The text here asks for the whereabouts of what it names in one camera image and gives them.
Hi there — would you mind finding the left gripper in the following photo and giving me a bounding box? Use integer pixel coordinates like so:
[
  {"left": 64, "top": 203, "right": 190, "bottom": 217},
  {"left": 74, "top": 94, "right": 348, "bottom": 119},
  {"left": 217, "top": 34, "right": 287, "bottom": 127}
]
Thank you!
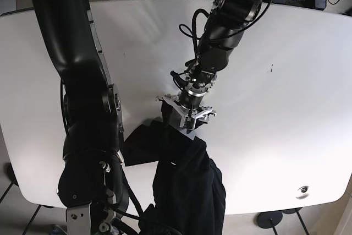
[{"left": 156, "top": 91, "right": 217, "bottom": 129}]

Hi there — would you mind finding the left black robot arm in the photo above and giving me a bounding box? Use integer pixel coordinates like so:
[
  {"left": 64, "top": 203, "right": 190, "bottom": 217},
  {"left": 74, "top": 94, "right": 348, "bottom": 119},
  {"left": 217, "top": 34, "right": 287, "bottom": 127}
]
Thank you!
[{"left": 158, "top": 0, "right": 273, "bottom": 133}]

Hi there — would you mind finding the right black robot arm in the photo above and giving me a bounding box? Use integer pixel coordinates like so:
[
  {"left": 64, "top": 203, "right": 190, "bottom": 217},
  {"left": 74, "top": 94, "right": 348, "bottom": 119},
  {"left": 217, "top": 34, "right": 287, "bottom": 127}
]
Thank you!
[{"left": 32, "top": 0, "right": 136, "bottom": 234}]

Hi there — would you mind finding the black round stand base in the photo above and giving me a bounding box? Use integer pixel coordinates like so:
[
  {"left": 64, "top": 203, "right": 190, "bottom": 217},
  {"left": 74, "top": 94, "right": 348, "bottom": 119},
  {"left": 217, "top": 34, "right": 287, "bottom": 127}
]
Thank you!
[{"left": 256, "top": 211, "right": 283, "bottom": 229}]

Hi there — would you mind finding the right silver table grommet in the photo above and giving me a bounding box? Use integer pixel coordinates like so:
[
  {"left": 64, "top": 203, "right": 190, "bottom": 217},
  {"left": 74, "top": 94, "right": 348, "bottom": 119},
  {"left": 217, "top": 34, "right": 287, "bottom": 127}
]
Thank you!
[{"left": 295, "top": 185, "right": 310, "bottom": 200}]

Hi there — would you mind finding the black table leg left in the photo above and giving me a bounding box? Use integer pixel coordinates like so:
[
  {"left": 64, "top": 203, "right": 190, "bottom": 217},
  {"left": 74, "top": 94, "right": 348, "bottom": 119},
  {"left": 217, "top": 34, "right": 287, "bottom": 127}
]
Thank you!
[{"left": 0, "top": 163, "right": 19, "bottom": 203}]

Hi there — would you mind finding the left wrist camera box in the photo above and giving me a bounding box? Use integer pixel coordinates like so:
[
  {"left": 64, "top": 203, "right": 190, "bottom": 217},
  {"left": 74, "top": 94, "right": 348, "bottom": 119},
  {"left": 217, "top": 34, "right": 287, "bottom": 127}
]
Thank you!
[{"left": 179, "top": 114, "right": 197, "bottom": 130}]

